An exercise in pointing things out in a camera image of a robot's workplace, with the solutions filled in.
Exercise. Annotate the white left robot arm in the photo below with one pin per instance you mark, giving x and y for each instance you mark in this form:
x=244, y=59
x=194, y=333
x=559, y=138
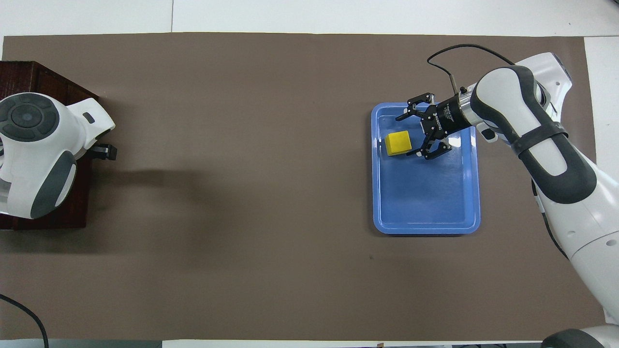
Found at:
x=29, y=159

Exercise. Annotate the brown table mat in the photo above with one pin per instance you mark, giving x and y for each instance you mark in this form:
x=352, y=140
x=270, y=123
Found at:
x=242, y=193

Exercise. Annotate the yellow cube block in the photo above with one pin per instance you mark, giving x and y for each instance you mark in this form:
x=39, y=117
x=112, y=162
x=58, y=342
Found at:
x=398, y=143

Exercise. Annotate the blue plastic tray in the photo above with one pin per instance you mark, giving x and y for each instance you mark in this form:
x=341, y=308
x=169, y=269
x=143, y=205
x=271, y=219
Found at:
x=425, y=193

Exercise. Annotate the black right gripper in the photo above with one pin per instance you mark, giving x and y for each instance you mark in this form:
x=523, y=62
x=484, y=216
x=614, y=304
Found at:
x=447, y=118

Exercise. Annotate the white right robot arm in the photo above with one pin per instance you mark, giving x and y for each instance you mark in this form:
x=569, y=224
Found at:
x=556, y=183

